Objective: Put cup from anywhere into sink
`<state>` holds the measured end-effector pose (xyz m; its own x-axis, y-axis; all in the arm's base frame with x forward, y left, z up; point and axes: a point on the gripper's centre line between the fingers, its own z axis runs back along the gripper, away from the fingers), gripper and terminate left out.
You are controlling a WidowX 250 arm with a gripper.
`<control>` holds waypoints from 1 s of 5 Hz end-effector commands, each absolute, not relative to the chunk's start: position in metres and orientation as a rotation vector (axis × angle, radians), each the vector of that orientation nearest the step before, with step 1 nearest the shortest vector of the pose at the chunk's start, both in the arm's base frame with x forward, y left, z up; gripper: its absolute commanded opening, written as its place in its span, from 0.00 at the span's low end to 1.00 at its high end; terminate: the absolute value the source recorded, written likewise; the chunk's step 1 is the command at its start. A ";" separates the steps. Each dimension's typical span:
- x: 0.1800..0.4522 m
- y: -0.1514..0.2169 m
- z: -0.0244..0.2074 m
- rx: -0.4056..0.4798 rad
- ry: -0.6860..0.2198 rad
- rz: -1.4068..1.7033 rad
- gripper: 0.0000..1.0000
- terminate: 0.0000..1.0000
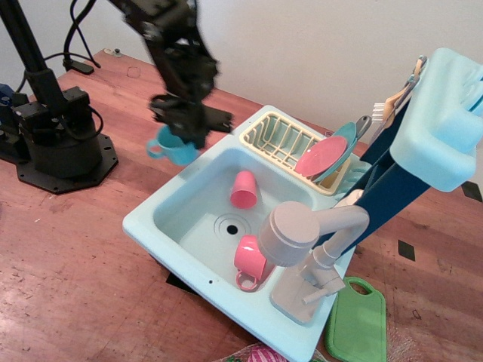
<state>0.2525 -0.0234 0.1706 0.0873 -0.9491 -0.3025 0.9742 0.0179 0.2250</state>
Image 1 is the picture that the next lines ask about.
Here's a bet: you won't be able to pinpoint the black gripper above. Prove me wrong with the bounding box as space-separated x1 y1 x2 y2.
149 48 233 148

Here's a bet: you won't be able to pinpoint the blue plastic cup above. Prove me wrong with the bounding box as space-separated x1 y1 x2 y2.
146 126 199 166

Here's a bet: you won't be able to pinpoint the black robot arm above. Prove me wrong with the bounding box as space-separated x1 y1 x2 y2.
1 1 231 149

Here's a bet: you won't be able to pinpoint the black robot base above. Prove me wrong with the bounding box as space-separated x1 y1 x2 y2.
1 87 118 194

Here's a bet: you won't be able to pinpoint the light blue toy sink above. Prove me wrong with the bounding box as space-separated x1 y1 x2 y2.
123 106 367 361

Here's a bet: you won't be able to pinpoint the yellow dish rack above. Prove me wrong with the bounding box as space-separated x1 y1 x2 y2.
239 111 350 196

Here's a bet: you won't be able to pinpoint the pink plate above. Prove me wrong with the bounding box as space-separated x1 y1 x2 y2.
295 136 347 177

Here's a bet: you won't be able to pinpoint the teal plate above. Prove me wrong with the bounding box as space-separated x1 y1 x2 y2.
312 122 357 183

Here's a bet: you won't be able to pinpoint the grey toy faucet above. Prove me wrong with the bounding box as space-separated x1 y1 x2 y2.
257 201 370 324

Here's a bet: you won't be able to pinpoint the white dish brush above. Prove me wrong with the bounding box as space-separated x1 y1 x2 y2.
367 103 385 145

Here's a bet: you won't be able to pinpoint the yellow hanging utensil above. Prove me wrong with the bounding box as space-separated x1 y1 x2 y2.
383 55 428 129

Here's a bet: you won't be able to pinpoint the blue device at edge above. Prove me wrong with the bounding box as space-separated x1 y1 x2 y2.
0 83 14 112

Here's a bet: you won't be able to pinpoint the dark blue shelf posts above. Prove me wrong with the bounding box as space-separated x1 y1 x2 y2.
344 103 429 253

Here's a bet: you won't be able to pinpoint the pink mesh ball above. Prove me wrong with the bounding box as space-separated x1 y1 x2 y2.
226 345 286 362

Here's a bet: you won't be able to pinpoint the green cutting board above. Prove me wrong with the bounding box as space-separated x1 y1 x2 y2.
325 277 387 362

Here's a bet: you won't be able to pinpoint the pink handleless cup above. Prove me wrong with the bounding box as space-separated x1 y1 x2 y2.
230 170 258 210

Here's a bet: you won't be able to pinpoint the pink cup with handle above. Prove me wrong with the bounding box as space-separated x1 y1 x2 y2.
234 235 274 292

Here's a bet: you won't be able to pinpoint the grey utensil handle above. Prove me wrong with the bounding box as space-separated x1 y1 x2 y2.
355 115 372 140

